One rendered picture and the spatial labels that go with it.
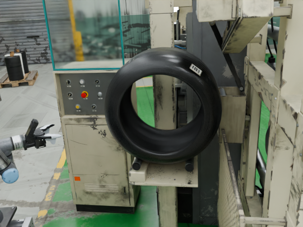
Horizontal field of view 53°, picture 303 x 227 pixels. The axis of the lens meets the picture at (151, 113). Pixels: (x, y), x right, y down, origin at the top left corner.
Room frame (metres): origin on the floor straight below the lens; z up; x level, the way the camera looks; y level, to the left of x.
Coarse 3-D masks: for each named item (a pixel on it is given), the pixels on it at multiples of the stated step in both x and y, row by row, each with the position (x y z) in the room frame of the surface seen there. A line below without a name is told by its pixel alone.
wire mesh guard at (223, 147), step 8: (224, 136) 1.53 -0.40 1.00; (224, 144) 1.44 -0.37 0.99; (224, 152) 1.50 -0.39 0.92; (224, 160) 1.47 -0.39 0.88; (224, 168) 1.47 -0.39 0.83; (232, 168) 1.18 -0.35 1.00; (224, 176) 1.44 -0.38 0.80; (232, 176) 1.12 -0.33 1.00; (224, 184) 1.44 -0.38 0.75; (232, 184) 1.07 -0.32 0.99; (224, 192) 1.41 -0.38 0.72; (232, 192) 1.11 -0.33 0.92; (224, 200) 1.41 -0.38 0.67; (232, 200) 1.12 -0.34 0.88; (240, 200) 0.95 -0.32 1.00; (224, 208) 1.38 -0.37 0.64; (232, 208) 1.08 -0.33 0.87; (240, 208) 0.91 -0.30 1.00; (224, 216) 1.38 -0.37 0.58; (232, 216) 1.08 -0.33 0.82; (240, 216) 0.86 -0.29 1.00; (224, 224) 1.35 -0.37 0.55; (232, 224) 1.08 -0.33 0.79; (240, 224) 0.85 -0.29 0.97
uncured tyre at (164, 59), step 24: (168, 48) 1.58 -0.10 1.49; (120, 72) 1.45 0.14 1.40; (144, 72) 1.40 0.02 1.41; (168, 72) 1.38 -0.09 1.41; (192, 72) 1.37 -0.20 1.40; (120, 96) 1.41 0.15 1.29; (216, 96) 1.38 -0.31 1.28; (120, 120) 1.44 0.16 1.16; (192, 120) 1.66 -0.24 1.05; (216, 120) 1.37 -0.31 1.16; (120, 144) 1.44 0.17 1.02; (144, 144) 1.60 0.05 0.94; (168, 144) 1.63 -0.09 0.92; (192, 144) 1.36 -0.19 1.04
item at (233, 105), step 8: (224, 88) 1.83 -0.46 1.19; (232, 88) 1.82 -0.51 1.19; (224, 96) 1.64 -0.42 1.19; (232, 96) 1.64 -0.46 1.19; (240, 96) 1.63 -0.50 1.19; (224, 104) 1.64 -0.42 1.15; (232, 104) 1.64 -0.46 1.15; (240, 104) 1.63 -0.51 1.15; (224, 112) 1.64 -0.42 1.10; (232, 112) 1.64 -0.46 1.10; (240, 112) 1.63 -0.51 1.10; (224, 120) 1.64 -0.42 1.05; (232, 120) 1.64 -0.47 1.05; (240, 120) 1.63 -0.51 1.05; (224, 128) 1.64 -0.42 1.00; (232, 128) 1.63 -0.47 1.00; (240, 128) 1.63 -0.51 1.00; (232, 136) 1.63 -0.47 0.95; (240, 136) 1.63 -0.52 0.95
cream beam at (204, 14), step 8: (200, 0) 1.12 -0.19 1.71; (208, 0) 1.12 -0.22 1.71; (216, 0) 1.11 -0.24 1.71; (224, 0) 1.11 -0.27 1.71; (232, 0) 1.10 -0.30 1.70; (200, 8) 1.12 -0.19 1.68; (208, 8) 1.12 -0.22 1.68; (216, 8) 1.11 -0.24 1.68; (224, 8) 1.11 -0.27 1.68; (232, 8) 1.10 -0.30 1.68; (200, 16) 1.12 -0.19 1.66; (208, 16) 1.12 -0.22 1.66; (216, 16) 1.11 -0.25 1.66; (224, 16) 1.11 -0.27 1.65; (232, 16) 1.10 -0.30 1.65
